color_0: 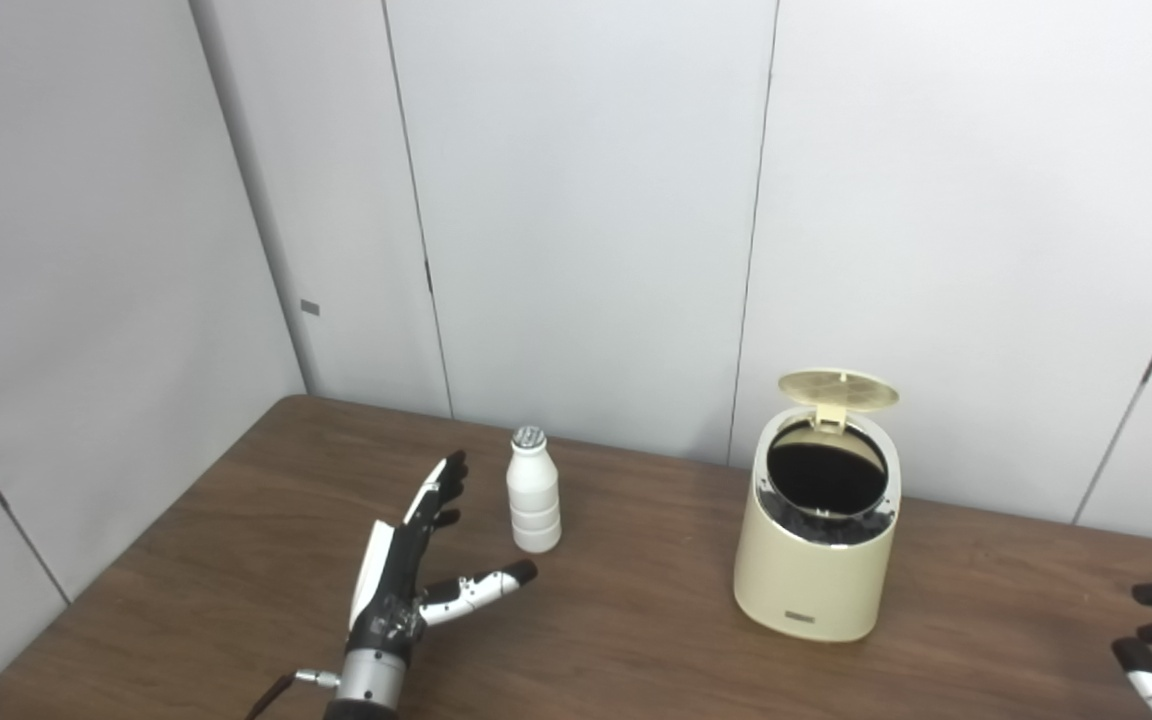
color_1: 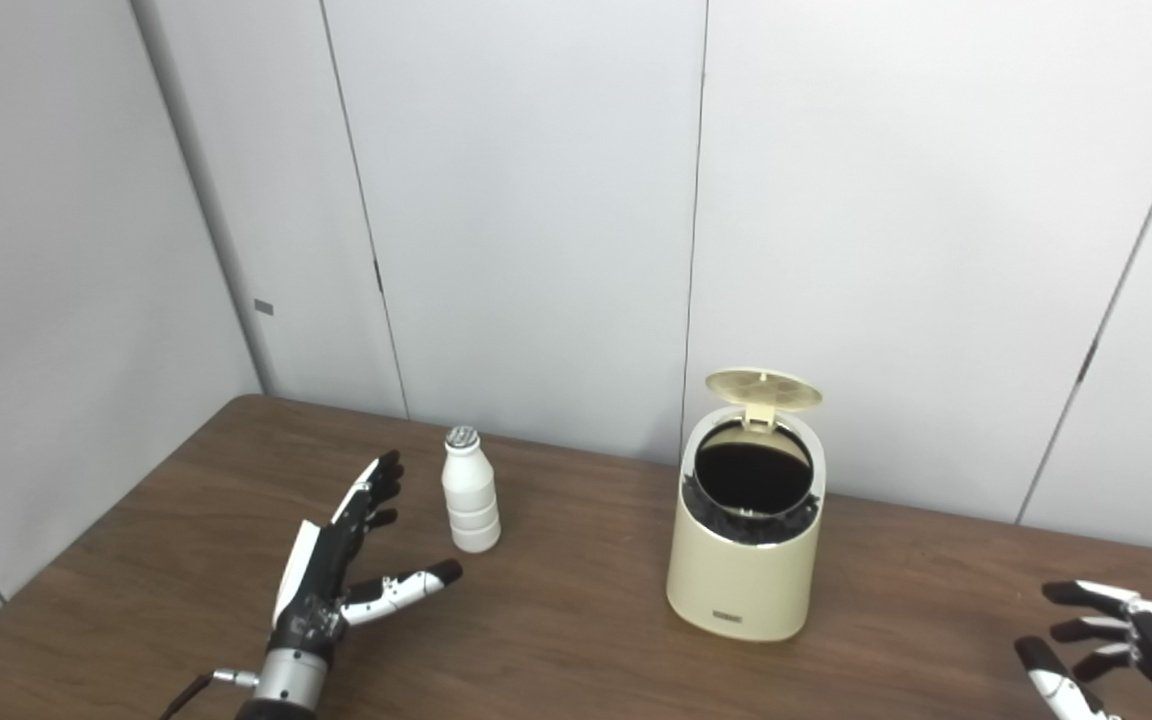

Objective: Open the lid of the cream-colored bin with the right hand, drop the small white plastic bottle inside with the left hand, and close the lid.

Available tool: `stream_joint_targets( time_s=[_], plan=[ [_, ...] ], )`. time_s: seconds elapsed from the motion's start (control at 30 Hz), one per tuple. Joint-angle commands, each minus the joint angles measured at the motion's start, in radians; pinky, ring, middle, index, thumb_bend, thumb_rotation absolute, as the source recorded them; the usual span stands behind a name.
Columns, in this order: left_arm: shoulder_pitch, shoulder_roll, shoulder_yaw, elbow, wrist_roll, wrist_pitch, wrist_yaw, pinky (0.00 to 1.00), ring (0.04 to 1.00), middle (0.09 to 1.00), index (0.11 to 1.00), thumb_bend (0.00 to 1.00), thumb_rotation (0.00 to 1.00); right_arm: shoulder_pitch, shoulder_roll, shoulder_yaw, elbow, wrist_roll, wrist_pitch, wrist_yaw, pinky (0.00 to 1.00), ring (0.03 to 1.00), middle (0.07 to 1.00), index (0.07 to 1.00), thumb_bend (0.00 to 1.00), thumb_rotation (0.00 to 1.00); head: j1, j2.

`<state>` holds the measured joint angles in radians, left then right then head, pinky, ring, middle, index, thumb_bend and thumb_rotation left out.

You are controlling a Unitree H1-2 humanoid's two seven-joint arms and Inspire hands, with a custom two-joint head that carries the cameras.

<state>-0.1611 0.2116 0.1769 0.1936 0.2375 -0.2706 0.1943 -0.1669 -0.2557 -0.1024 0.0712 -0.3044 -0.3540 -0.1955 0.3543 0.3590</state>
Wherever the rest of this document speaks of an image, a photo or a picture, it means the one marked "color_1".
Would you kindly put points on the cream-colored round bin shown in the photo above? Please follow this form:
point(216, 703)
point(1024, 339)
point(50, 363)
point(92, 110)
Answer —
point(741, 585)

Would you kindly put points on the black bin liner bag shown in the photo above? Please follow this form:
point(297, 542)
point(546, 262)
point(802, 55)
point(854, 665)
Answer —
point(751, 470)

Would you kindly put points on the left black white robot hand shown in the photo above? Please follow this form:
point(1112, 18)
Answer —
point(321, 580)

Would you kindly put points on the cream round bin lid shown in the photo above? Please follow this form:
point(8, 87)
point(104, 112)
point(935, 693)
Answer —
point(761, 388)

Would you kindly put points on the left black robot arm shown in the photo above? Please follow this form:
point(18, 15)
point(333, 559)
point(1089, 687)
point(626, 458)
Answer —
point(288, 680)

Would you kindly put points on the small white plastic bottle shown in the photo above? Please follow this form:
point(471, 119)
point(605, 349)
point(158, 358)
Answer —
point(471, 500)

